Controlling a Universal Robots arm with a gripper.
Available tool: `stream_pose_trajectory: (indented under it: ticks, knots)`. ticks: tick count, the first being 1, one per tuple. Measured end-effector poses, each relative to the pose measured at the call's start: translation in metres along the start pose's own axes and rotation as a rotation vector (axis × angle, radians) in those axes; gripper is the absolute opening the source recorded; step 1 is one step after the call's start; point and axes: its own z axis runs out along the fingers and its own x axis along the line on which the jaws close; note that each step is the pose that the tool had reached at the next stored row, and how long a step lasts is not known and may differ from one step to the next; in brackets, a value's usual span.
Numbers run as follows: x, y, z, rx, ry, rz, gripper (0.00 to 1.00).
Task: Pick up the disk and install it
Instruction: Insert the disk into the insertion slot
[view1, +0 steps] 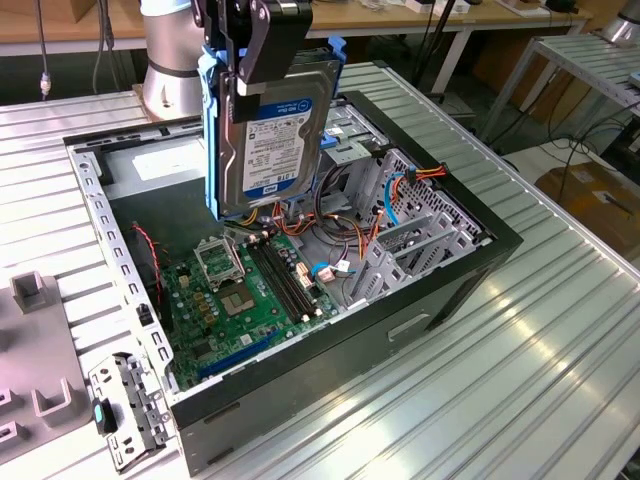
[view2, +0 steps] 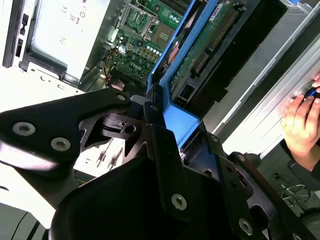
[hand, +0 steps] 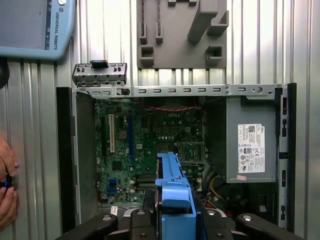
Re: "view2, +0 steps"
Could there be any person's hand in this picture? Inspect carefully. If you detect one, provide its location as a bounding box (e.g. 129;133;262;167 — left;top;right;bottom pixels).
281;72;320;172

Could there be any hard disk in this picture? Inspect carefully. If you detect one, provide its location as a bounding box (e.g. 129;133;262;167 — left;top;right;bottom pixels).
146;0;246;151

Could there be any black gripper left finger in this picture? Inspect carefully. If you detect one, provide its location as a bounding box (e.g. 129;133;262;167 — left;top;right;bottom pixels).
0;87;195;221

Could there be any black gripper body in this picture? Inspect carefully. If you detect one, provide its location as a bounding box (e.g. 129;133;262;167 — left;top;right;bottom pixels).
48;154;237;240

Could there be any round black tool blue ring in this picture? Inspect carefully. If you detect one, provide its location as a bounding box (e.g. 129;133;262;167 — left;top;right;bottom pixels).
301;86;320;101

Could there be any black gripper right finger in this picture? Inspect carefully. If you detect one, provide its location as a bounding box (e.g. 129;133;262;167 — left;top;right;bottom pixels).
186;124;316;240

